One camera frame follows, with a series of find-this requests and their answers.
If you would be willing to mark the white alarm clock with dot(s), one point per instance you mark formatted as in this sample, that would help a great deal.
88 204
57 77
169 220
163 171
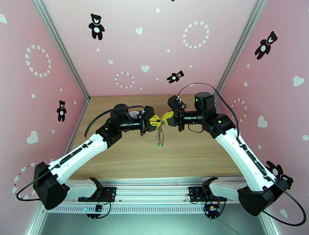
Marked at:
134 114

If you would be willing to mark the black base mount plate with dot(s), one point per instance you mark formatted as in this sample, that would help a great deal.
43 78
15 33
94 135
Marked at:
195 193
109 193

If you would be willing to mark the aluminium corner post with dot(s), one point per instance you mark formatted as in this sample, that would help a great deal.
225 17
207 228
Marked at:
60 50
237 49

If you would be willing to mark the aluminium slotted table rail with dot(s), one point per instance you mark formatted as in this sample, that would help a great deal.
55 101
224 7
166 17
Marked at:
154 193

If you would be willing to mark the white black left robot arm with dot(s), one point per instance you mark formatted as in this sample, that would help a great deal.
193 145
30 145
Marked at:
79 154

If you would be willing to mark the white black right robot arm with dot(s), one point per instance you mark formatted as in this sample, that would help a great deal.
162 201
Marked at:
243 154

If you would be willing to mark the grey metal panel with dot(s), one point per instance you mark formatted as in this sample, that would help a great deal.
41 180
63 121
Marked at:
154 224

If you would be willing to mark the aluminium side rail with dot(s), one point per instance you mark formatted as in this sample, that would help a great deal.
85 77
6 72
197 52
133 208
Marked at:
217 106
83 113

